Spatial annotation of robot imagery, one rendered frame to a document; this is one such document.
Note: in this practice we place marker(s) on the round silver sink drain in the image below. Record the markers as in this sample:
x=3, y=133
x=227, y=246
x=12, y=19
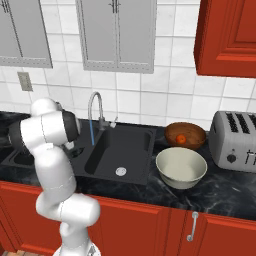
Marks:
x=121, y=171

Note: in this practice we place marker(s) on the small orange-red round fruit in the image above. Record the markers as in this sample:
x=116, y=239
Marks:
x=181, y=139

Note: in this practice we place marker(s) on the brown wooden bowl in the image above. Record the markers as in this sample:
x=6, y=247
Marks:
x=191, y=131

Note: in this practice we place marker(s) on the black double sink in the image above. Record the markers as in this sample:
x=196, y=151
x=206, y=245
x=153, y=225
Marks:
x=123, y=150

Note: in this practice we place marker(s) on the grey curved sink faucet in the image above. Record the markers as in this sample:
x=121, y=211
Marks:
x=100, y=121

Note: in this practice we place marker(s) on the silver toaster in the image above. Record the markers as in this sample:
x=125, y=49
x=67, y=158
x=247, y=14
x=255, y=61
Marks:
x=233, y=146

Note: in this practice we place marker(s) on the blue water stream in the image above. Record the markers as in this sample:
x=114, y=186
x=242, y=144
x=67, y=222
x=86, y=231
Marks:
x=92, y=133

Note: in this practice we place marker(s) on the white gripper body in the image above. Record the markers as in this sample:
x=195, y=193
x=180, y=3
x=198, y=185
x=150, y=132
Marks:
x=69, y=145

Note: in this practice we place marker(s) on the cream ceramic bowl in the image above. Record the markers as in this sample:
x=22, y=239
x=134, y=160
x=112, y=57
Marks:
x=181, y=168

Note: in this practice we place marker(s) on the red wall cabinet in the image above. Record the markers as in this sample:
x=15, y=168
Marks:
x=230, y=36

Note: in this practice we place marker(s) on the grey wall outlet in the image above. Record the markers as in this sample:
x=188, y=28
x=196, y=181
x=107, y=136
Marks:
x=25, y=81

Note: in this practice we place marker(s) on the red under-sink cabinet front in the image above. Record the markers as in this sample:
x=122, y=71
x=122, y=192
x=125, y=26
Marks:
x=133, y=226

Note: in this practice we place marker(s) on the grey wall cabinet door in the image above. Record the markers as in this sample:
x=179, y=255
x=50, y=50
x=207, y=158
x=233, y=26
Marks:
x=31, y=33
x=6, y=36
x=98, y=33
x=136, y=33

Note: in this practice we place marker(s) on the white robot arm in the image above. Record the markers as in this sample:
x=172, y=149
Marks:
x=55, y=173

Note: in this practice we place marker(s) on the red base cabinet door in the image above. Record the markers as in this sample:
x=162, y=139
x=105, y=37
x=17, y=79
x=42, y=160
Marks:
x=226, y=238

